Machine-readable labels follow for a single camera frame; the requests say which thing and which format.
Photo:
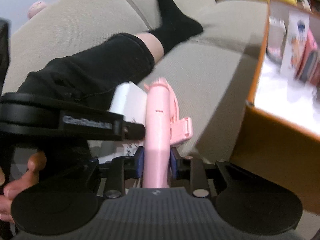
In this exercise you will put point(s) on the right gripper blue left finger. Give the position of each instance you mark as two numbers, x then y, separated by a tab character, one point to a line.
139	161

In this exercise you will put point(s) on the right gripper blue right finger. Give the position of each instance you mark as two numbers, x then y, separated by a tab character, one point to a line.
174	157

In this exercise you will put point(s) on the pink handheld fan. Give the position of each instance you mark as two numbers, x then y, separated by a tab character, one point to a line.
164	129

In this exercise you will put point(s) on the orange cardboard box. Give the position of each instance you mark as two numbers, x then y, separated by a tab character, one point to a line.
279	137

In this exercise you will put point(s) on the left leg black sock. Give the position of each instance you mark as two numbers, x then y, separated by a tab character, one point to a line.
90	77

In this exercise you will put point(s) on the white box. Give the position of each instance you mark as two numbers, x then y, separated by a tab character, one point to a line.
130	101

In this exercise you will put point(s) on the person left hand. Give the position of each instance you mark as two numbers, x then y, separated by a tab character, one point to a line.
35	164

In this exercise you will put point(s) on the beige sofa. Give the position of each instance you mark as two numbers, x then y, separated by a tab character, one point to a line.
211	73

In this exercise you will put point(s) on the grey photo card box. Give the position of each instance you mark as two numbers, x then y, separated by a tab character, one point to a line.
276	39

